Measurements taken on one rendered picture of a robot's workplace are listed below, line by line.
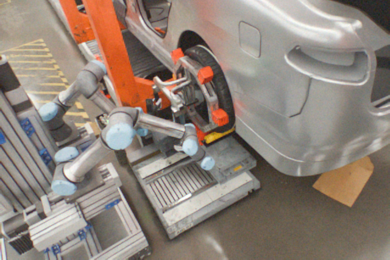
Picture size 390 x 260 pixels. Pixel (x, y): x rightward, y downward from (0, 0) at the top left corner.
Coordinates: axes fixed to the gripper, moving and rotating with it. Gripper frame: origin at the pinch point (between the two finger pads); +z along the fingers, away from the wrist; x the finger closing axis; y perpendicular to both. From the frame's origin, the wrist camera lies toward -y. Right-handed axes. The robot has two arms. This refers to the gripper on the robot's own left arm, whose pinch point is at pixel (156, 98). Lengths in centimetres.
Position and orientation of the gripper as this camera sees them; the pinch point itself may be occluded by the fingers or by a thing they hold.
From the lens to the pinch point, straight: 234.6
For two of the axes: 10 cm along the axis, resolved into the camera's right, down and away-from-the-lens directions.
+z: 2.3, -6.4, 7.3
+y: 1.9, 7.7, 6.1
